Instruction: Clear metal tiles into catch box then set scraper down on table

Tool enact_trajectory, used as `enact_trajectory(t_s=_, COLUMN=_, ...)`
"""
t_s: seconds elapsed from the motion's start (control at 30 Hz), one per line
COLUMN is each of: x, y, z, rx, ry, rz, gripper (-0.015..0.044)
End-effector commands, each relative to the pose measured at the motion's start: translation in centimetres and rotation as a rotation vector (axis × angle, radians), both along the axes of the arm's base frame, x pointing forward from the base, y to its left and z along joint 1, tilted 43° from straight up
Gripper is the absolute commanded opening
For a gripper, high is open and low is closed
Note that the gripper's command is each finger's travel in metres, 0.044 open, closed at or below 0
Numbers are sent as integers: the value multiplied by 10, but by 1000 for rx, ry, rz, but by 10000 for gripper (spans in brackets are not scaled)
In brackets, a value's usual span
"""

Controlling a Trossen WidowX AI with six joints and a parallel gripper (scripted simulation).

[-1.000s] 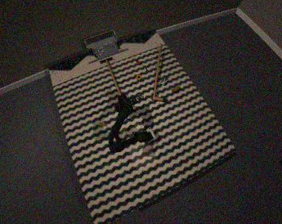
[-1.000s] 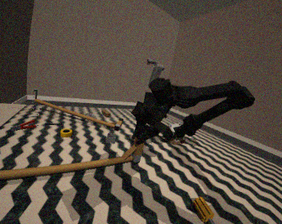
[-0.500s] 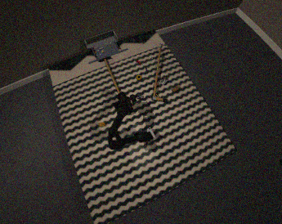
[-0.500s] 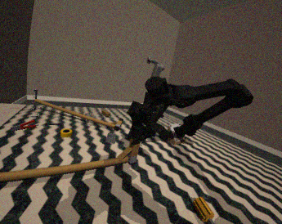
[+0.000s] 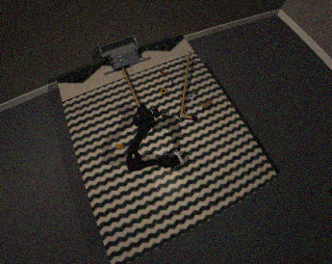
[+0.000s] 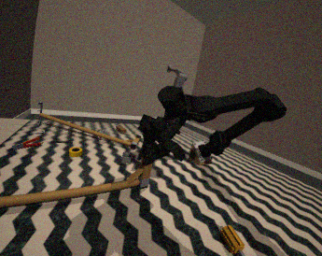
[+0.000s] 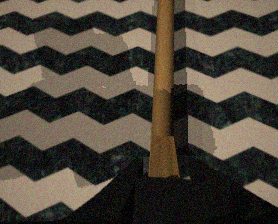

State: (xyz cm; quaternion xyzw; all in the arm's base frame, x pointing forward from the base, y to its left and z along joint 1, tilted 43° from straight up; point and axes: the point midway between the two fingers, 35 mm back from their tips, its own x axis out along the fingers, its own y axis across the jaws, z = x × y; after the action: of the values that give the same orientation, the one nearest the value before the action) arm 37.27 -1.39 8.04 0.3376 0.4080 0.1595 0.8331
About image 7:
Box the tan wooden pole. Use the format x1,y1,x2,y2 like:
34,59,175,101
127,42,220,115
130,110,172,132
132,0,236,224

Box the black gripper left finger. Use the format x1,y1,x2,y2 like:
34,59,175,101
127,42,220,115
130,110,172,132
0,158,143,224

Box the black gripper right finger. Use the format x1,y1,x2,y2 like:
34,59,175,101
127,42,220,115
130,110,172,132
189,159,278,224

